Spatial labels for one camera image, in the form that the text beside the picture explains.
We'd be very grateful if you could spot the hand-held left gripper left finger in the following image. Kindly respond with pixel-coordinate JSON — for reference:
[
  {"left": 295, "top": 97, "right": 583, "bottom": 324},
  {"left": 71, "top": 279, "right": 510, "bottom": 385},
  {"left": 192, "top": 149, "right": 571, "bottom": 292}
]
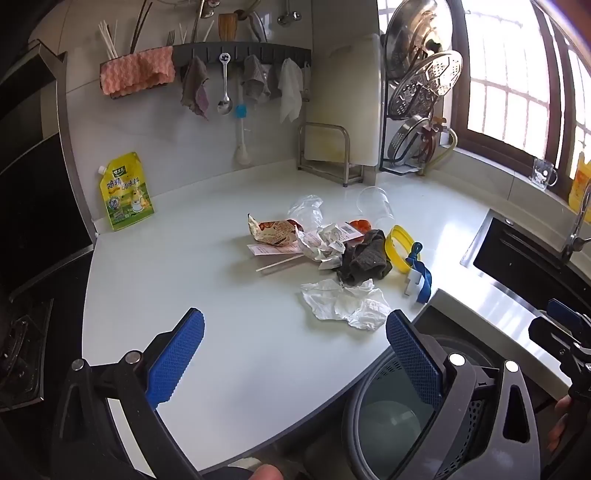
[{"left": 51, "top": 307, "right": 206, "bottom": 480}]

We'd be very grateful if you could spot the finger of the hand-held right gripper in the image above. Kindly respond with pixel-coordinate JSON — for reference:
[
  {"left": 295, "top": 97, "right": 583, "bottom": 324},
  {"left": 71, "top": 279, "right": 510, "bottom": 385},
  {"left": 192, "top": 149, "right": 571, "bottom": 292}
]
[
  {"left": 546, "top": 298, "right": 591, "bottom": 330},
  {"left": 529, "top": 316, "right": 586, "bottom": 366}
]

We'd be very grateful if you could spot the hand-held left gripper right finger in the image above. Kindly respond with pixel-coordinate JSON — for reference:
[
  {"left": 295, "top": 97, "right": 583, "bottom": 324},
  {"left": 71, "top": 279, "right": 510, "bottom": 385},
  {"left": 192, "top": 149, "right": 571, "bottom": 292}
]
[{"left": 385, "top": 309, "right": 541, "bottom": 480}]

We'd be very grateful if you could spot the grey perforated waste bin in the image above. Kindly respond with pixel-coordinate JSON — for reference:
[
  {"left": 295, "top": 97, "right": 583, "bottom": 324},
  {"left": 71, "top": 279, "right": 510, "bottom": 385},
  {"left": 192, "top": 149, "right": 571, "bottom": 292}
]
[{"left": 342, "top": 336, "right": 513, "bottom": 480}]

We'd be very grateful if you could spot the blue and white clip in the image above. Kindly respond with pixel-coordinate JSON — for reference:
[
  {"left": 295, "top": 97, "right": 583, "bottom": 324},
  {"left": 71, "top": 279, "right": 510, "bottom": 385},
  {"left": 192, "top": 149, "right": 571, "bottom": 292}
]
[{"left": 404, "top": 242, "right": 433, "bottom": 304}]

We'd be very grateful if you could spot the white tissue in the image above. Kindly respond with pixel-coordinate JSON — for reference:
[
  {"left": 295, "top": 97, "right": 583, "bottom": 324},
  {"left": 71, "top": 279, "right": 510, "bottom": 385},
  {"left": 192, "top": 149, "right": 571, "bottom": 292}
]
[{"left": 301, "top": 278, "right": 392, "bottom": 332}]

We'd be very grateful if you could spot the dark grey cloth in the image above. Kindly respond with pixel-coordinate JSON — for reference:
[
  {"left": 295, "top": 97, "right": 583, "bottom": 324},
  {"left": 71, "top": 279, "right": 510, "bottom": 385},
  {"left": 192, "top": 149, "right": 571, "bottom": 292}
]
[{"left": 336, "top": 229, "right": 393, "bottom": 285}]

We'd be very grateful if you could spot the yellow plastic ring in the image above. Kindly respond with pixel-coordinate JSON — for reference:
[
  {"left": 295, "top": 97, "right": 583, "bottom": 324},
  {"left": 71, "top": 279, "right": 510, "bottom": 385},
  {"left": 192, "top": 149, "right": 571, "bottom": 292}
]
[{"left": 385, "top": 224, "right": 417, "bottom": 274}]

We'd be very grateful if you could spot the white barcode label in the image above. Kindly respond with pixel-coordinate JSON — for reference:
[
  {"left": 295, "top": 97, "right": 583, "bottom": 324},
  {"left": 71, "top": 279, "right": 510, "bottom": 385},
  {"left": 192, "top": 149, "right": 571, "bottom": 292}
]
[{"left": 329, "top": 222, "right": 365, "bottom": 243}]

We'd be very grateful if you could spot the white receipt paper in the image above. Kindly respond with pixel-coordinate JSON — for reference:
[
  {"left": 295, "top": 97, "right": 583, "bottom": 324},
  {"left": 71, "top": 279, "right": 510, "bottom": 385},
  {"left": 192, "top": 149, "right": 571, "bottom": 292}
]
[{"left": 295, "top": 222, "right": 347, "bottom": 271}]

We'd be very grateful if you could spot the brown snack wrapper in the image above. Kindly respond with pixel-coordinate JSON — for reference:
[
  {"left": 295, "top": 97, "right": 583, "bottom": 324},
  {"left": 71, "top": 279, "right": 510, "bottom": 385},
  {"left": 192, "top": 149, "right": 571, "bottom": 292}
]
[{"left": 248, "top": 213, "right": 304, "bottom": 245}]

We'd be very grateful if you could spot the person's right hand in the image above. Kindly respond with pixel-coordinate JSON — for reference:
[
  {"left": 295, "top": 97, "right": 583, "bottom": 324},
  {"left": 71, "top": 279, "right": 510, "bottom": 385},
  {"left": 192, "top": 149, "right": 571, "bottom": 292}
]
[{"left": 549, "top": 395, "right": 571, "bottom": 454}]

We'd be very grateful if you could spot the person's left hand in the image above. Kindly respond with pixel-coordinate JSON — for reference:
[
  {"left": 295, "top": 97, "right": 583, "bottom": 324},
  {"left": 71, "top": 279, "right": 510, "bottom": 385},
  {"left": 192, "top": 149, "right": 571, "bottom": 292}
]
[{"left": 245, "top": 464, "right": 282, "bottom": 480}]

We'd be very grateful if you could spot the black kitchen sink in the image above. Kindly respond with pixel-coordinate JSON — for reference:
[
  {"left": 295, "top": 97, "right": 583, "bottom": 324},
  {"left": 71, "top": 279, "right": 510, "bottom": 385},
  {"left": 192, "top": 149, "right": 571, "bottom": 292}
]
[{"left": 461, "top": 209, "right": 591, "bottom": 320}]

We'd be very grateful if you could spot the chrome sink faucet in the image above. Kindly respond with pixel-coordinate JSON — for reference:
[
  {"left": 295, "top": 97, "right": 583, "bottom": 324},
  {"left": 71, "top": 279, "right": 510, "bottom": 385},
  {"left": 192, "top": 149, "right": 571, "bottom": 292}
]
[{"left": 561, "top": 182, "right": 591, "bottom": 265}]

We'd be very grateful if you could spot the yellow detergent bottle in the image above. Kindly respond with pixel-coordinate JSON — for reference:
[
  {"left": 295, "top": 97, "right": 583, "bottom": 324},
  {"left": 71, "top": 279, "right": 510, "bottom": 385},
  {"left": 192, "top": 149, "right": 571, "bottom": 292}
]
[{"left": 567, "top": 152, "right": 591, "bottom": 213}]

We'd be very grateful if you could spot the thin wooden stick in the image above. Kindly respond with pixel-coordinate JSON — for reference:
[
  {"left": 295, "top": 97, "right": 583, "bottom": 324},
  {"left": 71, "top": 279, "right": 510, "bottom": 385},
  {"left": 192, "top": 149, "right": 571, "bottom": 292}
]
[{"left": 256, "top": 257, "right": 296, "bottom": 273}]

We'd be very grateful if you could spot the glass mug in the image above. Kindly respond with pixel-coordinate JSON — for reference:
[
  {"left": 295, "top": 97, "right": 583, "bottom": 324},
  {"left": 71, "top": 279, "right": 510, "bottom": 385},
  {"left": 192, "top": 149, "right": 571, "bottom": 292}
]
[{"left": 532, "top": 157, "right": 558, "bottom": 191}]

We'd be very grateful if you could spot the pink paper sleeve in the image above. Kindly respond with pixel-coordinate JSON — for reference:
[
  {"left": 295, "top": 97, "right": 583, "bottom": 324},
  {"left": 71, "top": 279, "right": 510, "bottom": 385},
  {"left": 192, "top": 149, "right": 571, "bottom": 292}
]
[{"left": 247, "top": 244, "right": 302, "bottom": 256}]

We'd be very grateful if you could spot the clear plastic cup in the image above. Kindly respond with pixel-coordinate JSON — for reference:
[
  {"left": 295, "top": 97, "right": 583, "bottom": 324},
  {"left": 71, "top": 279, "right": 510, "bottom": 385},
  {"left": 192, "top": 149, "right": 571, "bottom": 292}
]
[{"left": 356, "top": 186, "right": 396, "bottom": 227}]

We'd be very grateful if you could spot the black gas stove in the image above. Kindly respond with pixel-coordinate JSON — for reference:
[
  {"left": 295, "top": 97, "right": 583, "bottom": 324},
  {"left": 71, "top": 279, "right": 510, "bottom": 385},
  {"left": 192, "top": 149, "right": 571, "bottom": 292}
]
[{"left": 0, "top": 295, "right": 57, "bottom": 412}]

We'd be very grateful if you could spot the yellow seasoning pouch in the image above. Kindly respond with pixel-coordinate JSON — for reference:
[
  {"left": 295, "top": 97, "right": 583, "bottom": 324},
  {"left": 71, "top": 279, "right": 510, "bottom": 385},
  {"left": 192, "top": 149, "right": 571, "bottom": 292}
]
[{"left": 98, "top": 151, "right": 154, "bottom": 232}]

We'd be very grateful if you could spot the clear plastic bag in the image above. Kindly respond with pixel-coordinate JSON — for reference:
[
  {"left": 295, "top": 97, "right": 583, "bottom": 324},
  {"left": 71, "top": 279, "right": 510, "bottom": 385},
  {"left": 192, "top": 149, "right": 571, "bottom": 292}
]
[{"left": 288, "top": 195, "right": 325, "bottom": 228}]

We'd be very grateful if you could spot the metal cutting board holder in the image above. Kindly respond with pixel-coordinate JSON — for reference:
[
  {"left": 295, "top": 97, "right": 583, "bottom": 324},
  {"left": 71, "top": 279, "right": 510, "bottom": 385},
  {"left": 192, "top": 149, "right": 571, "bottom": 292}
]
[{"left": 298, "top": 122, "right": 364, "bottom": 186}]

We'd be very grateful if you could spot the small steel pot lid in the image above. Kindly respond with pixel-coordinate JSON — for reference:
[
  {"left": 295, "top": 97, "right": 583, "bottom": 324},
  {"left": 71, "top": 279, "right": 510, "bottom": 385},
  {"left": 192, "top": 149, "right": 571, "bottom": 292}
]
[{"left": 388, "top": 115, "right": 435, "bottom": 165}]

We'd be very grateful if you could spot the black lid rack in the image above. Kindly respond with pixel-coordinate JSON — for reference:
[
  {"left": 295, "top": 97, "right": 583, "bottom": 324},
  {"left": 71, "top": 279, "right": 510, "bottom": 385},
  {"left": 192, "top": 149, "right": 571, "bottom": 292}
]
[{"left": 379, "top": 44, "right": 455, "bottom": 176}]

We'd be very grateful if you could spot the brown framed window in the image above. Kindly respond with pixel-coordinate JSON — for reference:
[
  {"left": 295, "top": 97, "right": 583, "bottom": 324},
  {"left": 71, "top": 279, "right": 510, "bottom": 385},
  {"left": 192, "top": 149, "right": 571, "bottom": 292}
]
[{"left": 450, "top": 0, "right": 591, "bottom": 188}]

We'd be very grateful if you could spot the white brush blue head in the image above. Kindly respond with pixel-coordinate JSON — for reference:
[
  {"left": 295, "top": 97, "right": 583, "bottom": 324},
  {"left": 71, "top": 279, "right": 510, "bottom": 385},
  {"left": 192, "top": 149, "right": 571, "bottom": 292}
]
[{"left": 233, "top": 76, "right": 251, "bottom": 165}]

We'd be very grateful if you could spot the metal spoon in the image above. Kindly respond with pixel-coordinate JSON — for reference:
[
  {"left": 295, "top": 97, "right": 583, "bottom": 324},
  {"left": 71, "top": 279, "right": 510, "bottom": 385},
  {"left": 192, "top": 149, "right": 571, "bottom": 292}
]
[{"left": 217, "top": 53, "right": 233, "bottom": 115}]

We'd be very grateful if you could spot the purple grey rag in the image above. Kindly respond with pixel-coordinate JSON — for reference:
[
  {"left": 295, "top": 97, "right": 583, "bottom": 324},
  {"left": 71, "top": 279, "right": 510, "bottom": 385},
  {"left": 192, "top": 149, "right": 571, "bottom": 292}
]
[{"left": 181, "top": 55, "right": 211, "bottom": 121}]

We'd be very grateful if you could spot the perforated steel steamer plate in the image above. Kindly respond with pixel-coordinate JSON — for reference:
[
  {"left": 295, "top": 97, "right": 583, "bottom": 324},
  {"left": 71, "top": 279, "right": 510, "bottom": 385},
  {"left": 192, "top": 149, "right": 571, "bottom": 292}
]
[{"left": 388, "top": 50, "right": 464, "bottom": 118}]

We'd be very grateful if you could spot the white cutting board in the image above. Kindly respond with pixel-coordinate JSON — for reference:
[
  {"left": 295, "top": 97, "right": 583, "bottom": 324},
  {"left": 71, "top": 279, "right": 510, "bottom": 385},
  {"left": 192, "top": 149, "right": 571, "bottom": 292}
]
[{"left": 307, "top": 33, "right": 383, "bottom": 166}]

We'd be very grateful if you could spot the pink dish cloth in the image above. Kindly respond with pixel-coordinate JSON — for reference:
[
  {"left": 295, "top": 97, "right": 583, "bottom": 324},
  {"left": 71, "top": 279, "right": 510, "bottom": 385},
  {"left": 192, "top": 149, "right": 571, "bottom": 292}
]
[{"left": 100, "top": 52, "right": 176, "bottom": 97}]

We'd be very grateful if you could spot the small grey rag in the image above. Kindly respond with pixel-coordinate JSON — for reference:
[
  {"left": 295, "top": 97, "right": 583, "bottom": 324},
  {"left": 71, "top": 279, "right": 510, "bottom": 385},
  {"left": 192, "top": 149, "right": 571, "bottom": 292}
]
[{"left": 241, "top": 54, "right": 271, "bottom": 100}]

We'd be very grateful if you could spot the white hanging cloth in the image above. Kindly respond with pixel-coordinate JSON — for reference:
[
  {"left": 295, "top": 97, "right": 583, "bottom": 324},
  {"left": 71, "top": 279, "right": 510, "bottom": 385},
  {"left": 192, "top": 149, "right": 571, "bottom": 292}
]
[{"left": 278, "top": 58, "right": 304, "bottom": 124}]

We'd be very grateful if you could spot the large steel pot lid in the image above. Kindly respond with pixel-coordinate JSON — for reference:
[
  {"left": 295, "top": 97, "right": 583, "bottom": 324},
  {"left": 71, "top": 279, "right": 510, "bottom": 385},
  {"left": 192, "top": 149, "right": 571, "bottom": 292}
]
[{"left": 384, "top": 0, "right": 453, "bottom": 81}]

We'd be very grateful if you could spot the white chopsticks bundle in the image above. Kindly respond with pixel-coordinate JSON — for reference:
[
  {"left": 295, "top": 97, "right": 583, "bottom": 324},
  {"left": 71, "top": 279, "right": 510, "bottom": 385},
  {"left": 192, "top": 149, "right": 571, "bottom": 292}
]
[{"left": 98, "top": 19, "right": 120, "bottom": 62}]

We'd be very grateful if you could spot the dark chopsticks bundle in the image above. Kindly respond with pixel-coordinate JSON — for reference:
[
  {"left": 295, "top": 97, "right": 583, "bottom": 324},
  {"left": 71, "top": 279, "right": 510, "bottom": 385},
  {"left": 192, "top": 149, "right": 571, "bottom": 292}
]
[{"left": 130, "top": 0, "right": 153, "bottom": 54}]

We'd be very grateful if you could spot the wooden spatula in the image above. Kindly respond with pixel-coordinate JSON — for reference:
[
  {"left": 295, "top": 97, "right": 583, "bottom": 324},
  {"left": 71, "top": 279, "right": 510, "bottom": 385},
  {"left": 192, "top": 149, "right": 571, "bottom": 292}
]
[{"left": 218, "top": 13, "right": 239, "bottom": 45}]

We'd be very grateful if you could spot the yellowish gas hose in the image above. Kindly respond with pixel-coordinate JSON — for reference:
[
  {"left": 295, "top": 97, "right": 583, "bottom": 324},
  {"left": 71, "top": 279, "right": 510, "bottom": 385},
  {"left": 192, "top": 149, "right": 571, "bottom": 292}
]
[{"left": 419, "top": 127, "right": 459, "bottom": 177}]

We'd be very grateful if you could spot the grey wall utensil rack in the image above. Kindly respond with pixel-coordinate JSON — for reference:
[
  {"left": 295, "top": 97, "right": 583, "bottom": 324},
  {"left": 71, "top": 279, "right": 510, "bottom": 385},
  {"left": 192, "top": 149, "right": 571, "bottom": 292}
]
[{"left": 99, "top": 41, "right": 312, "bottom": 99}]

